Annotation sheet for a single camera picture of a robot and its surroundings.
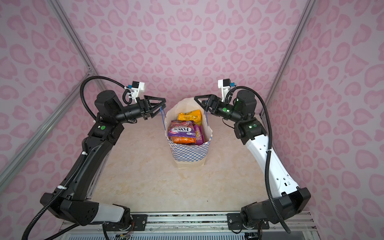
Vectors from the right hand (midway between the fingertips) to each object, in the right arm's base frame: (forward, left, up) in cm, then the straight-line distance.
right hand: (199, 100), depth 59 cm
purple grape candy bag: (+1, +1, -24) cm, 24 cm away
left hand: (-2, +13, +1) cm, 13 cm away
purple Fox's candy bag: (+2, +10, -19) cm, 22 cm away
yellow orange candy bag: (+11, +3, -21) cm, 24 cm away
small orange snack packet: (-4, +8, -22) cm, 23 cm away
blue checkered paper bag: (-10, +6, -27) cm, 30 cm away
